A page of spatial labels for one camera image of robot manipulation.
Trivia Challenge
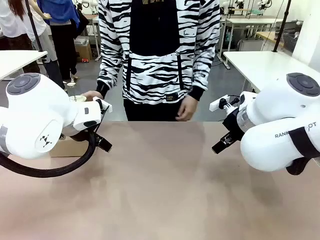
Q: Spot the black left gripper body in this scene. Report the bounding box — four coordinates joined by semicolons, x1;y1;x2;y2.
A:
65;128;91;142

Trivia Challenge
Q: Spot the brown cardboard box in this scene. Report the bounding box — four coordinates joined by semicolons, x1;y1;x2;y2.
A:
74;36;93;63

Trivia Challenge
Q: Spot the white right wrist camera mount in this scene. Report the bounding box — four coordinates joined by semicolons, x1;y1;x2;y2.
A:
209;94;242;113

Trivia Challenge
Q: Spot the person in blue top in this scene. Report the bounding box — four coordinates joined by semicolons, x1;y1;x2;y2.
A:
37;0;81;83

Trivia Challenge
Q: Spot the black stand pole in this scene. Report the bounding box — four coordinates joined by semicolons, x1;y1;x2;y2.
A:
24;0;51;78
272;0;292;53

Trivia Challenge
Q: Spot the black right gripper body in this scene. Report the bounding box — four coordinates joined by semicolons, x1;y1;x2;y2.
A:
221;109;245;142

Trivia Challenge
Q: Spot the person's right hand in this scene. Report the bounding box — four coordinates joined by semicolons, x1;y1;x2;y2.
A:
81;90;104;101

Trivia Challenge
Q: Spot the white table with thin edge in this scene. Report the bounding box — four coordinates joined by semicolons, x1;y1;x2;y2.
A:
0;49;48;81

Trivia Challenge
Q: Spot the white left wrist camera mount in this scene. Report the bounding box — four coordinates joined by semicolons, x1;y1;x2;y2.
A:
92;96;113;114

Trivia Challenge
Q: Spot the white background table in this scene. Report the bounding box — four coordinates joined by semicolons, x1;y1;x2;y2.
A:
224;17;285;71

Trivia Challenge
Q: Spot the brown cardboard cup carrier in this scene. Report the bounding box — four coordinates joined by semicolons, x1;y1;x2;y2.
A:
49;136;89;158

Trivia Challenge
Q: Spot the person in grey trousers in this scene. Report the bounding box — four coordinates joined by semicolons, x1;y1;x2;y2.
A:
24;0;68;92

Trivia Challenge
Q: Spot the person's left hand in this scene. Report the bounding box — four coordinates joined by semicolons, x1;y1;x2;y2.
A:
175;95;199;122

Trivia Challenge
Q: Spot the large white table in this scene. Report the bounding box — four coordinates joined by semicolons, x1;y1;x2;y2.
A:
222;50;320;95

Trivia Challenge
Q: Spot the metal frame background table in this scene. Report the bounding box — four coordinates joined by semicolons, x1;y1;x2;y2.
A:
83;13;102;61

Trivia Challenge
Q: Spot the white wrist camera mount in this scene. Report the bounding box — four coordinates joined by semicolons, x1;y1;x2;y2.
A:
209;94;242;113
92;96;113;114

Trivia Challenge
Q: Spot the small white paper cup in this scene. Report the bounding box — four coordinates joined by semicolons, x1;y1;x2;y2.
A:
69;94;87;103

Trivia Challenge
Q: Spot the person with long red hair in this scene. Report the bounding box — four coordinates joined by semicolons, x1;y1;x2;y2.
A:
0;0;41;75

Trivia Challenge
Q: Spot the person in zebra hoodie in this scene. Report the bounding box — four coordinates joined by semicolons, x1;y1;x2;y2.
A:
96;0;221;122

